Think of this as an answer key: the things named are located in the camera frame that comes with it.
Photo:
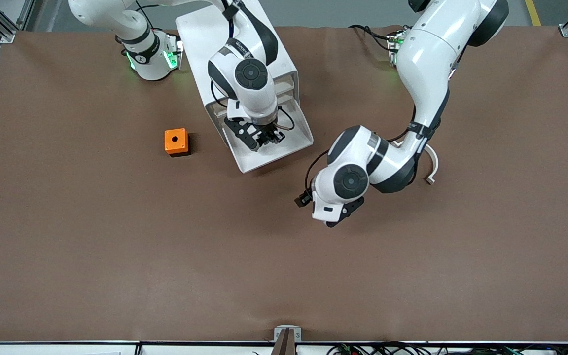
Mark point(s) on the white curved plastic arc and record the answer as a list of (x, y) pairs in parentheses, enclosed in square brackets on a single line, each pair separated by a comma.
[(434, 162)]

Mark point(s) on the white table edge rail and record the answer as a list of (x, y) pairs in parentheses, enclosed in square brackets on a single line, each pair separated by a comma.
[(42, 349)]

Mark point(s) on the orange box with hole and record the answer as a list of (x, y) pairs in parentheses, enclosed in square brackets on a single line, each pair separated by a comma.
[(169, 145)]

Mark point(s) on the grey metal bracket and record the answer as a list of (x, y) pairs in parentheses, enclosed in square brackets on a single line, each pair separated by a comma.
[(277, 331)]

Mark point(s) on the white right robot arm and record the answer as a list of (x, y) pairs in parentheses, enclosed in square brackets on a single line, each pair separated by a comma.
[(254, 98)]

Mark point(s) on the grey base connector bracket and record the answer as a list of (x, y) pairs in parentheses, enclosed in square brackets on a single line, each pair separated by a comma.
[(393, 44), (173, 56)]

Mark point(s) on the brown post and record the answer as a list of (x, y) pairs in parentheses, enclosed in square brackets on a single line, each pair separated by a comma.
[(285, 345)]

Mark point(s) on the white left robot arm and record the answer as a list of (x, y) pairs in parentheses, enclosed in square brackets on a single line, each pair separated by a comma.
[(427, 64)]

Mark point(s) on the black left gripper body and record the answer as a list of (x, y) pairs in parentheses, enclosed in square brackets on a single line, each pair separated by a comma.
[(305, 198)]

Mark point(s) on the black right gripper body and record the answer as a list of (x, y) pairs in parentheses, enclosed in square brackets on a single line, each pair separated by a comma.
[(268, 131)]

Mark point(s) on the brown table mat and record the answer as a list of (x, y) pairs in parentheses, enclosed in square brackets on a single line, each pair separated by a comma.
[(284, 256)]

